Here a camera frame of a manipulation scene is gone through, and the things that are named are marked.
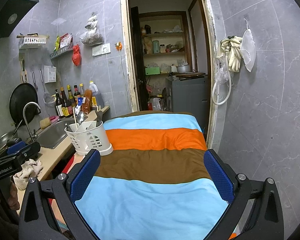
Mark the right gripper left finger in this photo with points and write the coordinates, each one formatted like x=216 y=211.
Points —
x=82 y=173

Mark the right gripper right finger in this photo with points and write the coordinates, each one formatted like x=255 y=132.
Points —
x=221 y=174

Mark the white plastic utensil holder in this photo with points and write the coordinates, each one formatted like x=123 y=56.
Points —
x=88 y=136

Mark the wooden chopstick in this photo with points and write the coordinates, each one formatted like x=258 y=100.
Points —
x=74 y=114

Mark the large steel spoon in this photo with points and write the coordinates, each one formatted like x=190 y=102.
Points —
x=80 y=118

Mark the metal slotted spatula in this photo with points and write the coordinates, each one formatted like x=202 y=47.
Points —
x=99 y=115

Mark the steel kitchen sink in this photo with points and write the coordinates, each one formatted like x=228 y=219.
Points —
x=52 y=135

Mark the person's left hand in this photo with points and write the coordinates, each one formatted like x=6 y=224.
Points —
x=12 y=200

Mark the white rag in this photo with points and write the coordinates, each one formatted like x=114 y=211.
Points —
x=30 y=168

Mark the striped blue orange brown cloth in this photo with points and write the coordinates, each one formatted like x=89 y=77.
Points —
x=154 y=184

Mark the steel faucet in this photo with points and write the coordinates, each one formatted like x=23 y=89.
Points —
x=36 y=109

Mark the black wok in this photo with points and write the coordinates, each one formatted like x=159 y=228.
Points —
x=21 y=95

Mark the dark soy sauce bottle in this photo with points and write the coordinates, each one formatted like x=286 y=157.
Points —
x=58 y=105

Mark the large oil jug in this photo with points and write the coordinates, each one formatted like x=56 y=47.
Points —
x=97 y=100

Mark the grey cabinet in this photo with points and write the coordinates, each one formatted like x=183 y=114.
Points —
x=189 y=95

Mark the metal pot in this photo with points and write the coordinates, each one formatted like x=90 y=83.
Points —
x=184 y=69

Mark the green box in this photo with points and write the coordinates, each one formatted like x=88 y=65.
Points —
x=152 y=71

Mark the white mesh strainer bag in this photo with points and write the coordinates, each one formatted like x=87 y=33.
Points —
x=248 y=50

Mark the red plastic bag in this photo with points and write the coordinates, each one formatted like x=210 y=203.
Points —
x=76 y=56

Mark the grey bagged goods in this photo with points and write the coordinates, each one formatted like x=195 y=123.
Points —
x=91 y=36

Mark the wire skimmer ladle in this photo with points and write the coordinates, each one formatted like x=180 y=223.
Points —
x=47 y=98

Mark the wall spice rack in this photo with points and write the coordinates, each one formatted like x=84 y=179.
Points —
x=63 y=44

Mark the white wall socket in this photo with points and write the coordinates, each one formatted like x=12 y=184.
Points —
x=101 y=49

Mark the orange wall plug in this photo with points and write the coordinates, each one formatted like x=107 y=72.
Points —
x=118 y=46

